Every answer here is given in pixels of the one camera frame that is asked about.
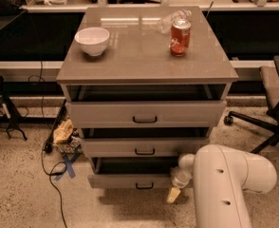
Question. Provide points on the grey drawer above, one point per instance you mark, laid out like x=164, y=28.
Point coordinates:
x=145, y=114
x=140, y=147
x=132, y=172

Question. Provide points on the black tripod stand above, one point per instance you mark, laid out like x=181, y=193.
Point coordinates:
x=11, y=114

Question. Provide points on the red soda can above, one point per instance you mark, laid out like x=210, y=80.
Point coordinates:
x=180, y=37

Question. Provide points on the grey top drawer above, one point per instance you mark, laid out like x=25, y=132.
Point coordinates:
x=145, y=114

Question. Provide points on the clear plastic bottle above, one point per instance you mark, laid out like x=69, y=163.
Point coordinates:
x=165, y=23

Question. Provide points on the white bowl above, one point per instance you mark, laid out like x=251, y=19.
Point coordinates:
x=93, y=41

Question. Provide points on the grey bottom drawer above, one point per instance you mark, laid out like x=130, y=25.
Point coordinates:
x=132, y=172

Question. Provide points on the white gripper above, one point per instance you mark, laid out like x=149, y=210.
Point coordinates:
x=181, y=179

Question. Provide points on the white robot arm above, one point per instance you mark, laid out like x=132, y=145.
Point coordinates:
x=220, y=175

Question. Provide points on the blue tape cross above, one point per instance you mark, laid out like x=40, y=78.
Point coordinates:
x=68, y=160

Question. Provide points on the black office chair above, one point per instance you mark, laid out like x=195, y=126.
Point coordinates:
x=270, y=79

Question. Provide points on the yellow snack bag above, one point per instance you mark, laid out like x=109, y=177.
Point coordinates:
x=64, y=130

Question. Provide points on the grey middle drawer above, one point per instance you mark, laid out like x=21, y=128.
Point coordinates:
x=140, y=147

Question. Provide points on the grey drawer cabinet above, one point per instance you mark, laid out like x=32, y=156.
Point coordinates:
x=138, y=66

